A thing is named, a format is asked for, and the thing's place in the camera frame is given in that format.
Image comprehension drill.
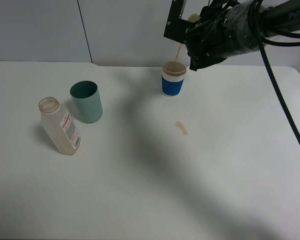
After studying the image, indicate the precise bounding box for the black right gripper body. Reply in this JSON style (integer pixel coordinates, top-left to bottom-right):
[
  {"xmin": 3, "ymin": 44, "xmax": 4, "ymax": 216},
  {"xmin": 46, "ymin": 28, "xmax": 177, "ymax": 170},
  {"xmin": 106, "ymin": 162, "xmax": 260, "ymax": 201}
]
[{"xmin": 184, "ymin": 4, "xmax": 240, "ymax": 71}]

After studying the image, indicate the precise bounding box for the pale green plastic cup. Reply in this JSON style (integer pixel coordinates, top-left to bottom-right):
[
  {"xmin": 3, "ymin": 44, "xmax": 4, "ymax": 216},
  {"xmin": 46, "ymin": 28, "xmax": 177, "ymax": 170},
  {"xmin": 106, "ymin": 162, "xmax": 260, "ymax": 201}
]
[{"xmin": 187, "ymin": 13, "xmax": 201, "ymax": 23}]

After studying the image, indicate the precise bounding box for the clear plastic drink bottle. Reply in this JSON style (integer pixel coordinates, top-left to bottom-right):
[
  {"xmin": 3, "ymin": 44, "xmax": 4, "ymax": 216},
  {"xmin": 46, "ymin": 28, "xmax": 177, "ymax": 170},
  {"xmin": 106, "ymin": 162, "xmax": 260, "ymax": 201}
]
[{"xmin": 38, "ymin": 96, "xmax": 81, "ymax": 156}]

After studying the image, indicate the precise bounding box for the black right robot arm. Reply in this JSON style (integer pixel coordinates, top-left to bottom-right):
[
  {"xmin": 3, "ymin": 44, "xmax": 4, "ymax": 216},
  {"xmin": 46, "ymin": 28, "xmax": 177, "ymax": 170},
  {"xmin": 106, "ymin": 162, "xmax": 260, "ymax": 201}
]
[{"xmin": 183, "ymin": 0, "xmax": 300, "ymax": 71}]

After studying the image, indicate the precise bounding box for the blue sleeved paper cup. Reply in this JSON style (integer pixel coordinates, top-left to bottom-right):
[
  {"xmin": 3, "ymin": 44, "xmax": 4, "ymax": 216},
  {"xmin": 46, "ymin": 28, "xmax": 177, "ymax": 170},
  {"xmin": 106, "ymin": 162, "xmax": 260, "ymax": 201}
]
[{"xmin": 161, "ymin": 60, "xmax": 187, "ymax": 97}]

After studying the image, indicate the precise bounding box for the brown spilled drink stain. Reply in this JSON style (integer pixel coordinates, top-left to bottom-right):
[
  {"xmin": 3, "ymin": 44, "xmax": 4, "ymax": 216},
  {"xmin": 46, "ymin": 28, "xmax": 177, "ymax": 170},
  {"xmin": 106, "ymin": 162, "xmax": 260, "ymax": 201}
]
[{"xmin": 175, "ymin": 121, "xmax": 188, "ymax": 136}]

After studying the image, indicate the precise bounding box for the teal plastic cup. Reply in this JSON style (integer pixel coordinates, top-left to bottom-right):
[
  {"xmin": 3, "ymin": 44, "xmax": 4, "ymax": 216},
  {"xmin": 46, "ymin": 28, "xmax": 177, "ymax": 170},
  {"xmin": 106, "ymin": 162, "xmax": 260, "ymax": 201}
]
[{"xmin": 69, "ymin": 80, "xmax": 103, "ymax": 124}]

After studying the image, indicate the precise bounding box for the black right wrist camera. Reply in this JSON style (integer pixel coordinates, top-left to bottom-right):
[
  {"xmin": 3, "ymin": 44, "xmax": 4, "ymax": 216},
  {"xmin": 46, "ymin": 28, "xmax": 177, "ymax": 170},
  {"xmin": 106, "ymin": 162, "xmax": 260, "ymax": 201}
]
[{"xmin": 163, "ymin": 0, "xmax": 197, "ymax": 44}]

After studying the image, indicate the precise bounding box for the black right camera cable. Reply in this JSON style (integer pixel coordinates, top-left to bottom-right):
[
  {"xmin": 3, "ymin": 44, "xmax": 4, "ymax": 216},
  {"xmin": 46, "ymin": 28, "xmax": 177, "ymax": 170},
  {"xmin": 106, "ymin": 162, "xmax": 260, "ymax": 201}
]
[{"xmin": 248, "ymin": 0, "xmax": 300, "ymax": 167}]

